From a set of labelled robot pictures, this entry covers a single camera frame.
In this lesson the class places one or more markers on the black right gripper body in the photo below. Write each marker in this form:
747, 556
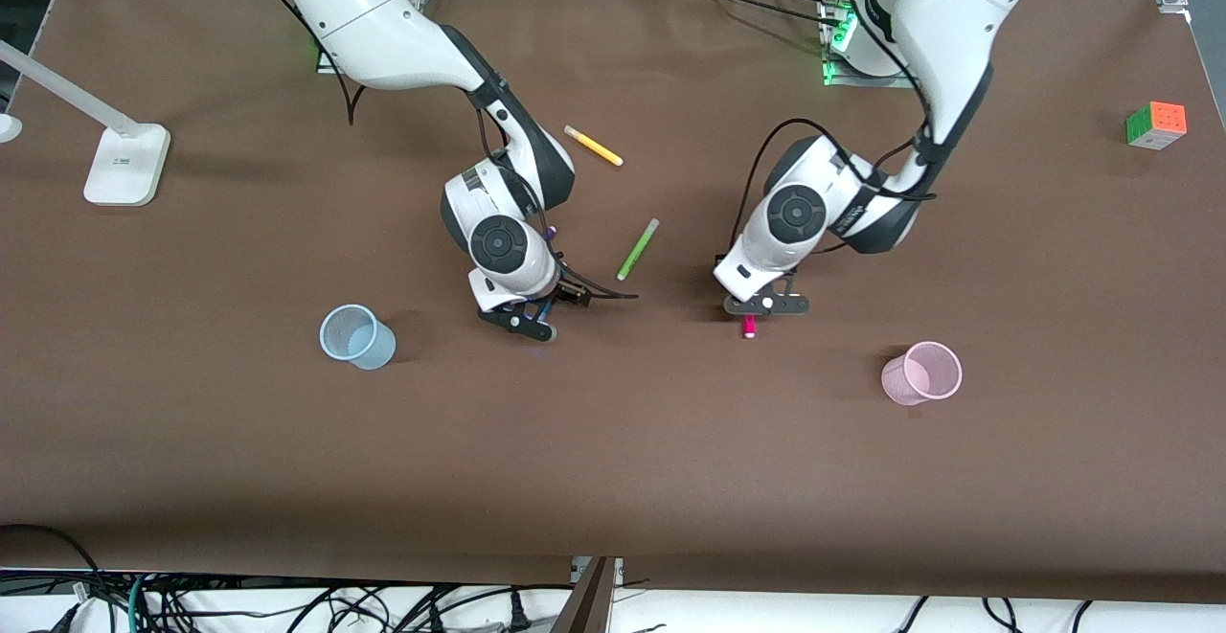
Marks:
571, 290

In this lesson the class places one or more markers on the blue marker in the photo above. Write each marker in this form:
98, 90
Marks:
544, 309

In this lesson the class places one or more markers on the pink marker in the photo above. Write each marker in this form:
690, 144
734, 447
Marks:
750, 327

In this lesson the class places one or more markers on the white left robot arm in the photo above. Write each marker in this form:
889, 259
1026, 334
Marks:
958, 20

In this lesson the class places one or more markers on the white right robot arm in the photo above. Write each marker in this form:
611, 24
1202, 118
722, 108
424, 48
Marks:
364, 11

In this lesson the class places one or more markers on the green marker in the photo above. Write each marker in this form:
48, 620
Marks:
637, 250

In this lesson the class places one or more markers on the yellow marker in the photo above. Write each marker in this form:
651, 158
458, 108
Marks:
594, 146

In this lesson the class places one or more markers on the brown table cover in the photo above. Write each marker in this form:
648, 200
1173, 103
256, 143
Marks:
613, 441

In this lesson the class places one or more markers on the blue plastic cup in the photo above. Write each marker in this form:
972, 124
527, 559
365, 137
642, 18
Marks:
378, 350

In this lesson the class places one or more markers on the pink plastic cup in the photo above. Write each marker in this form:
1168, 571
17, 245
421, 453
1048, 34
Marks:
900, 386

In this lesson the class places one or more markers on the white desk lamp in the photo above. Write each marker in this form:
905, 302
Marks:
124, 169

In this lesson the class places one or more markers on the multicolour puzzle cube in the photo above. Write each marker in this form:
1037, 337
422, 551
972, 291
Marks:
1156, 125

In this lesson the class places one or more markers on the metal table post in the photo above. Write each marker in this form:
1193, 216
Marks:
589, 604

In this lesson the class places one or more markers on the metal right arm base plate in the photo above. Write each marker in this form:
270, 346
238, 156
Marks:
324, 63

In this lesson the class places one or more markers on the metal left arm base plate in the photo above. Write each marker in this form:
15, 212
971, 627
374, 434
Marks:
862, 80

